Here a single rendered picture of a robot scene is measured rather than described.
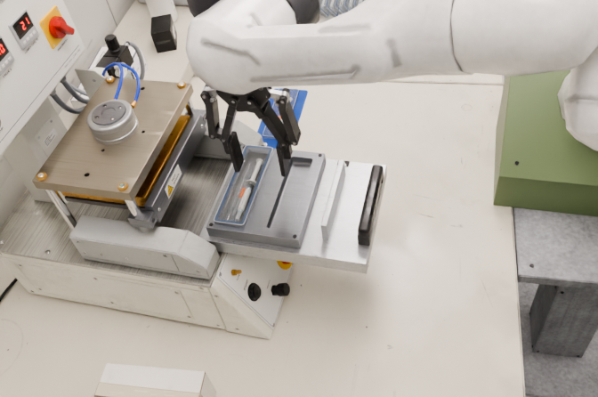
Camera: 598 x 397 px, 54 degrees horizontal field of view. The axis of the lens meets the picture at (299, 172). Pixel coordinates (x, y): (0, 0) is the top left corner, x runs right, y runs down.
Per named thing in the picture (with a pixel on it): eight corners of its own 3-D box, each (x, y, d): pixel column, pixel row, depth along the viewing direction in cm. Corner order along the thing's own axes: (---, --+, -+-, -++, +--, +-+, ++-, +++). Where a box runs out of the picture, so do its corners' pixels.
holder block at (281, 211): (208, 236, 102) (205, 227, 100) (244, 153, 114) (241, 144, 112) (300, 249, 97) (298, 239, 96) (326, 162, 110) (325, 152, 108)
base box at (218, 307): (30, 295, 124) (-10, 249, 112) (110, 166, 148) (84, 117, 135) (270, 341, 111) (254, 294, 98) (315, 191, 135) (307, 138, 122)
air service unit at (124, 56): (105, 120, 125) (77, 65, 115) (133, 77, 135) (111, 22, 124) (126, 123, 124) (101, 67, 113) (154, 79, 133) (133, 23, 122)
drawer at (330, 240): (202, 251, 104) (191, 225, 98) (240, 162, 118) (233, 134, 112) (367, 277, 97) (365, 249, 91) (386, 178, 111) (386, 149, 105)
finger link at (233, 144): (230, 143, 95) (226, 143, 95) (238, 173, 100) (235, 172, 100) (236, 131, 97) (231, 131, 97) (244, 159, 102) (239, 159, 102)
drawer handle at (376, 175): (358, 245, 97) (356, 230, 94) (373, 177, 106) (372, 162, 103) (369, 246, 96) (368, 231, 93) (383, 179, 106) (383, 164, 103)
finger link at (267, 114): (250, 84, 89) (257, 81, 88) (286, 134, 95) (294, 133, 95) (242, 101, 86) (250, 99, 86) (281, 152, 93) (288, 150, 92)
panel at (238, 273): (272, 330, 112) (215, 276, 101) (310, 208, 131) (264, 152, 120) (281, 329, 111) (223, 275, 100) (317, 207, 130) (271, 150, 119)
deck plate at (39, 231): (-13, 250, 111) (-16, 247, 111) (76, 125, 133) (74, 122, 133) (210, 288, 100) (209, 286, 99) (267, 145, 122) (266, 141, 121)
